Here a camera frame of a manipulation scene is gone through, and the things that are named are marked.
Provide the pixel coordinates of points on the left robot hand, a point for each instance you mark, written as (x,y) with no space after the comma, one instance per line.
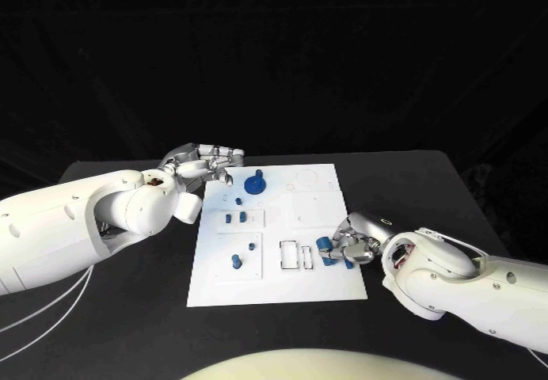
(192,156)

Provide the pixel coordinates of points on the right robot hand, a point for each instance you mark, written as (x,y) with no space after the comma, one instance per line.
(370,225)

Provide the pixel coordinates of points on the large blue cylinder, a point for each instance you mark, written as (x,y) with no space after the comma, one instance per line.
(324,243)

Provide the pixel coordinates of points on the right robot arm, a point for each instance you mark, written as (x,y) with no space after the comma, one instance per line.
(462,285)

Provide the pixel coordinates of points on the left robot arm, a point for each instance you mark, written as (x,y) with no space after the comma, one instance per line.
(64,225)

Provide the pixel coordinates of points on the white task board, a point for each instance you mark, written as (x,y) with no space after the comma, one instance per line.
(279,285)

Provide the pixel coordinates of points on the short blue peg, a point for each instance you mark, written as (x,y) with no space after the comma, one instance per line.
(329,261)

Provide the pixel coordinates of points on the blue gear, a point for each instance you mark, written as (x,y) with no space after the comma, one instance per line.
(256,186)

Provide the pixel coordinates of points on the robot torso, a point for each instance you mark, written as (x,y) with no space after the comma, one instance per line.
(321,366)

